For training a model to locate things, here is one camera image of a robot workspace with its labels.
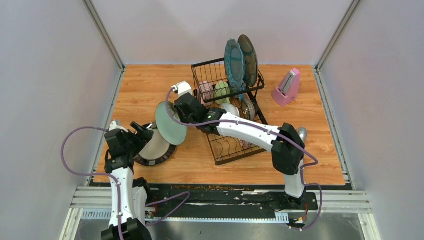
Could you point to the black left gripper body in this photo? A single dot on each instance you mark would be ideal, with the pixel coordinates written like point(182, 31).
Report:
point(134, 144)

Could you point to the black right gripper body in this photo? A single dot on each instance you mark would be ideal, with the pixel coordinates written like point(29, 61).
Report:
point(183, 118)

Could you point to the black bottom plate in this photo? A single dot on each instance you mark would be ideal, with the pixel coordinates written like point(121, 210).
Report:
point(157, 150)

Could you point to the pink ceramic mug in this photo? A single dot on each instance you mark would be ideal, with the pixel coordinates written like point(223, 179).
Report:
point(207, 92)

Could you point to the light blue flower plate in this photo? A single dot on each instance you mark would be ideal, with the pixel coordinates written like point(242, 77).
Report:
point(168, 124)

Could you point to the light green mug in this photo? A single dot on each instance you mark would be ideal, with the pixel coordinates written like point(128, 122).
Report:
point(222, 88)

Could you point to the white zigzag ceramic bowl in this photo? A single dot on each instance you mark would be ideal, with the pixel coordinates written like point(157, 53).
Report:
point(230, 108)

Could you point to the patterned ceramic bowl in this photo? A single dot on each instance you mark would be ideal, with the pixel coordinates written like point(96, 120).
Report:
point(249, 109)

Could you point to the teal scalloped plate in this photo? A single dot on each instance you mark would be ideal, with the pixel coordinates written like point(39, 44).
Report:
point(234, 63)

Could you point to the blue-grey ceramic plate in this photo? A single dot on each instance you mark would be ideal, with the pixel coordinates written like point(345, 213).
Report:
point(251, 60)

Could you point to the blue butterfly mug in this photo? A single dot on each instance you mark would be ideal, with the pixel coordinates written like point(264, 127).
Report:
point(241, 97)

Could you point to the red and blue patterned bowl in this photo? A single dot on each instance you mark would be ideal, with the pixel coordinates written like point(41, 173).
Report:
point(245, 144)

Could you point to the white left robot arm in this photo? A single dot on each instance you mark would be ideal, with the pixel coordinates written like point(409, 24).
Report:
point(129, 195)

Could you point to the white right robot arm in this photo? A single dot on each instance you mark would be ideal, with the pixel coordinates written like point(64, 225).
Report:
point(284, 143)

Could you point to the pink metronome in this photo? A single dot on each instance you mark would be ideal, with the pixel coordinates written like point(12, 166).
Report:
point(287, 90)

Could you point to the silver microphone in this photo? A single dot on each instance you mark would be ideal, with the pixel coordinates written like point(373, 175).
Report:
point(303, 133)

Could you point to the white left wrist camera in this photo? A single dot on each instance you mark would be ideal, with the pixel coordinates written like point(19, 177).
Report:
point(115, 125)

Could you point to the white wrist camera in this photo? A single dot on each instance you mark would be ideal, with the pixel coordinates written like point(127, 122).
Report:
point(182, 88)
point(115, 125)

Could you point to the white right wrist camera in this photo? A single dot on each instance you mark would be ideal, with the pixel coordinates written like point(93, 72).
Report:
point(182, 88)

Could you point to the black wire dish rack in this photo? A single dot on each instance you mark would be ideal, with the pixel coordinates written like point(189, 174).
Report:
point(226, 149)

